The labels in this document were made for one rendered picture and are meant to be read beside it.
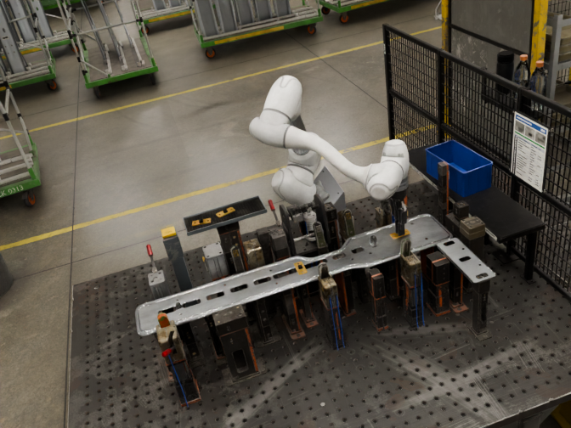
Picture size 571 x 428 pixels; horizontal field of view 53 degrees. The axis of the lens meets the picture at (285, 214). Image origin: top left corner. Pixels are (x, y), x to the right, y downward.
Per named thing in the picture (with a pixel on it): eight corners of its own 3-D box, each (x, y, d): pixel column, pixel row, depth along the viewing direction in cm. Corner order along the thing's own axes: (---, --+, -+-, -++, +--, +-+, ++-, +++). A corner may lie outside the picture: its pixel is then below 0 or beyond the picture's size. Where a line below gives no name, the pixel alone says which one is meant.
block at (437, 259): (434, 319, 245) (433, 269, 230) (421, 303, 255) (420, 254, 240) (454, 312, 247) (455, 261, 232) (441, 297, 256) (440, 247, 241)
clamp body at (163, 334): (180, 412, 225) (155, 348, 206) (175, 385, 237) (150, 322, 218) (206, 403, 227) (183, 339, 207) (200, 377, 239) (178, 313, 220)
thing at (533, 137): (542, 195, 233) (550, 127, 216) (508, 172, 251) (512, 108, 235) (546, 194, 233) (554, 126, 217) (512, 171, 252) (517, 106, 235)
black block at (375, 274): (377, 336, 243) (373, 284, 227) (367, 320, 252) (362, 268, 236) (394, 330, 244) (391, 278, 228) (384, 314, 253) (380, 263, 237)
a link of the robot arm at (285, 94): (288, 173, 316) (302, 138, 321) (316, 180, 311) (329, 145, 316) (255, 107, 244) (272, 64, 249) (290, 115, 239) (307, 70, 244)
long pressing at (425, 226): (138, 342, 220) (137, 340, 219) (134, 306, 238) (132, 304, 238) (456, 239, 243) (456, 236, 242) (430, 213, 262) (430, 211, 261)
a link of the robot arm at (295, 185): (294, 210, 313) (262, 193, 303) (305, 180, 317) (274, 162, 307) (310, 209, 299) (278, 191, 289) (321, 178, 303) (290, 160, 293)
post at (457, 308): (455, 313, 246) (456, 261, 231) (443, 298, 255) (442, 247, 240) (469, 309, 247) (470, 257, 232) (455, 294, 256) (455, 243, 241)
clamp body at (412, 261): (409, 332, 242) (406, 269, 223) (397, 315, 251) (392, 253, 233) (429, 325, 243) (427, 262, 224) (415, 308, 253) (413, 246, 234)
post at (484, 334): (479, 341, 231) (482, 288, 216) (465, 324, 240) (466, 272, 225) (494, 336, 232) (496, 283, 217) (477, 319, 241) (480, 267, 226)
